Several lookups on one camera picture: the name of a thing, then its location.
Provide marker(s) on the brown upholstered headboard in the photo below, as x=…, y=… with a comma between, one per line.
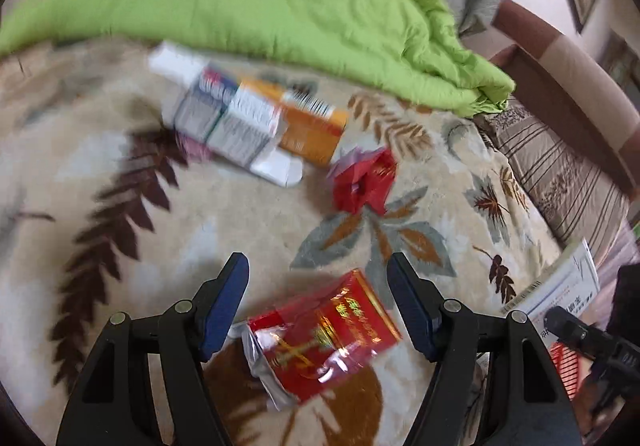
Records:
x=560, y=70

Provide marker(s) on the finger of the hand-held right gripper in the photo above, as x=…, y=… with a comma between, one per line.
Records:
x=570, y=328

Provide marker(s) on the white medicine box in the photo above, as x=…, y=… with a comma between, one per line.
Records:
x=225, y=125

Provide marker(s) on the red wrapper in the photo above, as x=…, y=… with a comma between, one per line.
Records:
x=362, y=183

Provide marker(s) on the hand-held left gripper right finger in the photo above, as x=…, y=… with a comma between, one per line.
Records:
x=412, y=311

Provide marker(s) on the striped pillow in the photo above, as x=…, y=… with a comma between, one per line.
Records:
x=560, y=175

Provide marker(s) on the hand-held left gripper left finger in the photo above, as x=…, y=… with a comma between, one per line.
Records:
x=225, y=316

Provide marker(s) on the orange box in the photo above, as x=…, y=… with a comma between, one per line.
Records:
x=312, y=130

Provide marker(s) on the red plastic basket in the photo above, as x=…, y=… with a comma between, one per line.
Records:
x=565, y=366

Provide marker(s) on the red foil cigarette pack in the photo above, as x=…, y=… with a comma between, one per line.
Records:
x=325, y=336

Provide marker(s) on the leaf printed blanket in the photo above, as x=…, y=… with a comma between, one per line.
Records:
x=225, y=226

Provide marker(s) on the white blue printed box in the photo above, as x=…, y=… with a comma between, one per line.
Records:
x=555, y=286

